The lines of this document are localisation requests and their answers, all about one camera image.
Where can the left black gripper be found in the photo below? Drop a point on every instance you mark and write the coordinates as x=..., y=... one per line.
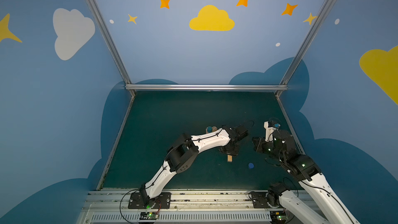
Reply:
x=229, y=148

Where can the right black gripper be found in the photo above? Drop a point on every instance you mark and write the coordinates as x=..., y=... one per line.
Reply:
x=259, y=144

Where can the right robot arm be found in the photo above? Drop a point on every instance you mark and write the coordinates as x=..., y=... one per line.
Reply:
x=310, y=177

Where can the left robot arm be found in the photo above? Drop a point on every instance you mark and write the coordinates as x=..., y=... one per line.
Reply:
x=184, y=152

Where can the right controller board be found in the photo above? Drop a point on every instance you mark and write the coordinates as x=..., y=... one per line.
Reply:
x=278, y=217

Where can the controller board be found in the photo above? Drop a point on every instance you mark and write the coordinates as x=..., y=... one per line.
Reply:
x=150, y=216
x=278, y=217

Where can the left controller board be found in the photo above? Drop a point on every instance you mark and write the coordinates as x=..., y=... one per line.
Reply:
x=150, y=216

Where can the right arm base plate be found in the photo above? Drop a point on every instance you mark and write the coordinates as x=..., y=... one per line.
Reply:
x=264, y=199

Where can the aluminium rear frame bar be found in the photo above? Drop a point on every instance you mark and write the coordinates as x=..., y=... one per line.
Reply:
x=206, y=87

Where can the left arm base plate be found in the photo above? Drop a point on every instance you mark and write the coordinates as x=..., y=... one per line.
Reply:
x=140, y=201

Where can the aluminium front rail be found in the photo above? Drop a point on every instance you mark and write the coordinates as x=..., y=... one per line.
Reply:
x=187, y=207

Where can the aluminium right frame post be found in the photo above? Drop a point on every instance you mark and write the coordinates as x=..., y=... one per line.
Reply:
x=310, y=36

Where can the aluminium frame post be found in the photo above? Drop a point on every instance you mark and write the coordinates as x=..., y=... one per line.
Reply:
x=93, y=6
x=310, y=36

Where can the aluminium left frame post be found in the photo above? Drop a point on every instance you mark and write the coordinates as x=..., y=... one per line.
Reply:
x=93, y=6

